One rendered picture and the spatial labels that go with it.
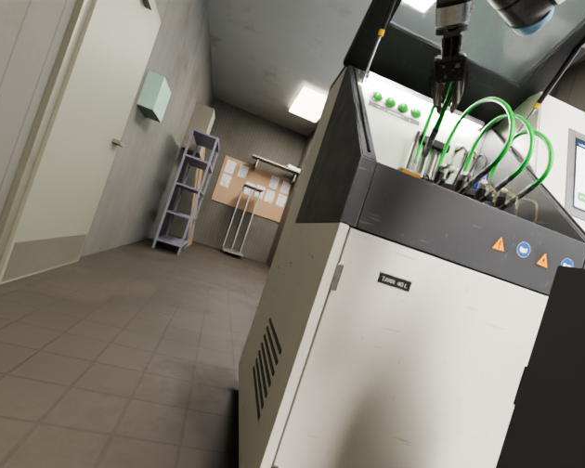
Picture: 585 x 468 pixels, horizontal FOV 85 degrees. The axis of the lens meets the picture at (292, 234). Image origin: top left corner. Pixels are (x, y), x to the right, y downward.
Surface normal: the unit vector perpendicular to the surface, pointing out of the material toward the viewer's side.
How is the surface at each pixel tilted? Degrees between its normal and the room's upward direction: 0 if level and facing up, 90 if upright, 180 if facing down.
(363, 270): 90
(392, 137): 90
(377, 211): 90
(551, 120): 76
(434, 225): 90
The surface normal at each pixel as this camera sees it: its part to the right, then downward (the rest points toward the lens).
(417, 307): 0.17, 0.03
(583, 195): 0.24, -0.20
